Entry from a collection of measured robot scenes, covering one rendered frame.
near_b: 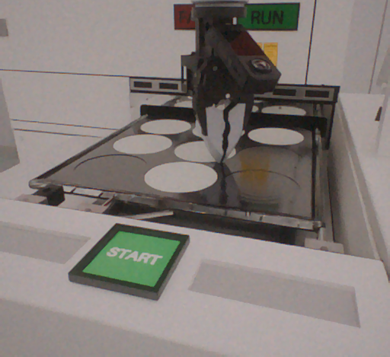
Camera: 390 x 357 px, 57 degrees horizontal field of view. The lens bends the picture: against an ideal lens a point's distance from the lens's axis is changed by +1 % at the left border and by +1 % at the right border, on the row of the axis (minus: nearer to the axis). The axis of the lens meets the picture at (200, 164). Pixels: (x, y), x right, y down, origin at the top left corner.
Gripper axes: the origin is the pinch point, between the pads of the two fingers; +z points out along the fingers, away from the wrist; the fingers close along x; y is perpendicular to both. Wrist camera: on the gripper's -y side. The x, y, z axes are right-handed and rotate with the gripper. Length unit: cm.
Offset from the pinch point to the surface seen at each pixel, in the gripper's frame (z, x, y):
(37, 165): 9.2, 25.3, 32.2
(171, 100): -1.7, -3.8, 30.8
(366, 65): 7, -147, 103
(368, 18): -17, -145, 105
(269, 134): 1.3, -14.7, 9.0
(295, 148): 1.3, -14.3, 0.9
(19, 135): 11, 29, 62
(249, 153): 1.4, -6.1, 2.3
